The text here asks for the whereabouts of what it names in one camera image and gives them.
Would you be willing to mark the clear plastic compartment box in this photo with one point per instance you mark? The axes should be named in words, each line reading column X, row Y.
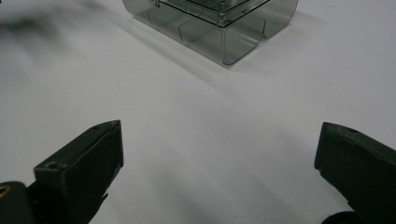
column 218, row 40

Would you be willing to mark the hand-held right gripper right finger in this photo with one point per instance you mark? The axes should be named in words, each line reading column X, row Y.
column 361, row 168

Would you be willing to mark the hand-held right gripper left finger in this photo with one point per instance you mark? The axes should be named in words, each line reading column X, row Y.
column 84, row 168

